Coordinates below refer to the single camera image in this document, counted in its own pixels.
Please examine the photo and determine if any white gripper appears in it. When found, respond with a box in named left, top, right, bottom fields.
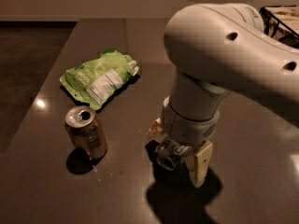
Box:
left=147, top=97, right=220, bottom=188

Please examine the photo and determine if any white green 7up can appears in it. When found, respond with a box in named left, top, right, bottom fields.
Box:
left=153, top=138, right=192, bottom=171

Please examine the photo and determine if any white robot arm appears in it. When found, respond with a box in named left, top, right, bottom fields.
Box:
left=149, top=3, right=299, bottom=187

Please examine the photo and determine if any brown soda can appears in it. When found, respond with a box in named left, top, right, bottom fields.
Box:
left=65, top=105, right=107, bottom=160

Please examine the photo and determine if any green chip bag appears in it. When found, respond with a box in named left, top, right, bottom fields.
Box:
left=60, top=49, right=139, bottom=110

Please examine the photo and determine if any black wire basket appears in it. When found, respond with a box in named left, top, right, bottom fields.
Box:
left=260, top=5, right=299, bottom=49

